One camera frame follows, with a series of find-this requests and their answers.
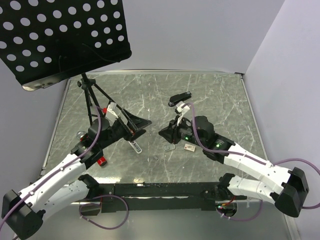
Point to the aluminium extrusion rail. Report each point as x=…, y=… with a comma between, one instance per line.
x=41, y=191

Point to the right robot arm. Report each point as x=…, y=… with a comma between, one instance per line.
x=286, y=188

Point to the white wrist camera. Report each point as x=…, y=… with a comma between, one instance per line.
x=181, y=109
x=109, y=113

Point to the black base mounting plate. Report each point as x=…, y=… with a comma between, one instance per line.
x=160, y=196

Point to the red cylindrical object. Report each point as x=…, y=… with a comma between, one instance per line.
x=82, y=135

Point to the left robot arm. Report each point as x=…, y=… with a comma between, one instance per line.
x=26, y=211

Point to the black stapler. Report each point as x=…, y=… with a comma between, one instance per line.
x=175, y=99

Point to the staple tray with staples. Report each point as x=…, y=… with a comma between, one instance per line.
x=169, y=147

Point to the black tripod stand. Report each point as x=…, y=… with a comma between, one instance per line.
x=92, y=104

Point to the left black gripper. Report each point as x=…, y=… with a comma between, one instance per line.
x=130, y=134

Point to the black perforated music stand desk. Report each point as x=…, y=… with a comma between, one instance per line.
x=44, y=42

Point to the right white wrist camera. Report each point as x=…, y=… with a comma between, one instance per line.
x=181, y=109

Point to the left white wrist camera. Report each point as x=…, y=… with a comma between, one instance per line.
x=109, y=113

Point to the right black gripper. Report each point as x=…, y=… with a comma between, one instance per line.
x=171, y=133

